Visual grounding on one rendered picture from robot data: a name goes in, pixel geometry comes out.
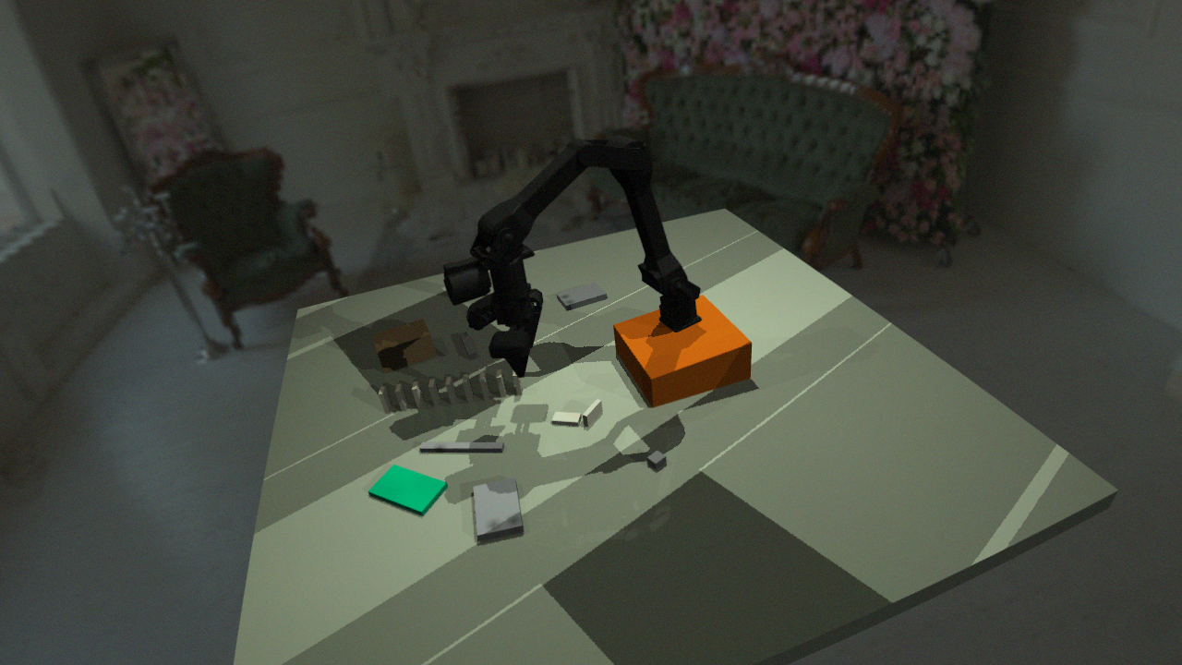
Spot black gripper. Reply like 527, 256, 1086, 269
489, 282, 543, 378

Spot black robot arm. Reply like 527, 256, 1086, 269
443, 136, 702, 333

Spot green flat rectangular block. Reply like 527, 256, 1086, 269
368, 465, 448, 516

